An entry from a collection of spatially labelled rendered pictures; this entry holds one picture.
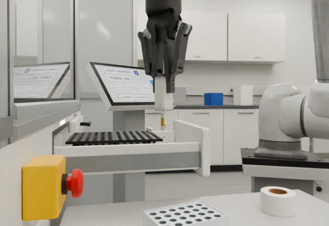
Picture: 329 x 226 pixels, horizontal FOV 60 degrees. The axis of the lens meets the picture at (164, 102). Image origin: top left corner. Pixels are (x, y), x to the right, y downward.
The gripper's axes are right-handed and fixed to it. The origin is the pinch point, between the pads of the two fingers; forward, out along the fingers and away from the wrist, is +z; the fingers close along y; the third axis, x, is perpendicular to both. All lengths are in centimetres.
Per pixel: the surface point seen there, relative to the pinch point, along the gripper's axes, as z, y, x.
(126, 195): 57, 83, -67
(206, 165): 16.1, -4.3, -9.9
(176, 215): 21.1, -8.4, 6.7
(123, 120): 14, 85, -66
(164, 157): 14.2, 2.9, -3.6
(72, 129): 10.6, 40.4, -4.5
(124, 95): 0, 77, -60
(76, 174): 11.5, -3.3, 23.0
